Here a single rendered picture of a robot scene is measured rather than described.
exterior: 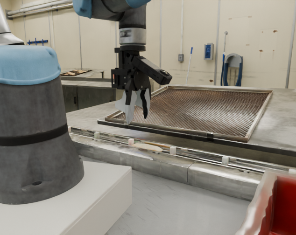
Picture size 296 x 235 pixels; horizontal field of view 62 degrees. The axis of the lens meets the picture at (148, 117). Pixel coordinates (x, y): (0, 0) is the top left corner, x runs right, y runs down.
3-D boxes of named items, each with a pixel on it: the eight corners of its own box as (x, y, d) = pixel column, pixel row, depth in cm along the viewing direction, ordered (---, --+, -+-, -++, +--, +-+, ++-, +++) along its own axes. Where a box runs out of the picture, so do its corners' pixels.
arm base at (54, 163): (39, 212, 34) (26, 144, 32) (-31, 195, 40) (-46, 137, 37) (100, 167, 47) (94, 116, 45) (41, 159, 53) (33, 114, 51)
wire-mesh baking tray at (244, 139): (105, 120, 91) (104, 117, 91) (167, 88, 130) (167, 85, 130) (247, 142, 65) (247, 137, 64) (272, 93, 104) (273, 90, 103)
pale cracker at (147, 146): (129, 147, 72) (129, 143, 72) (136, 144, 75) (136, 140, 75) (158, 154, 67) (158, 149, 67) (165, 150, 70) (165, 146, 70)
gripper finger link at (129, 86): (130, 107, 69) (136, 77, 69) (136, 107, 68) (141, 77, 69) (121, 103, 65) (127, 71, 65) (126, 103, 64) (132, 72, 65)
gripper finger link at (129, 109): (115, 122, 70) (121, 90, 71) (132, 124, 67) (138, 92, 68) (108, 120, 68) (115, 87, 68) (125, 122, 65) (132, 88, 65)
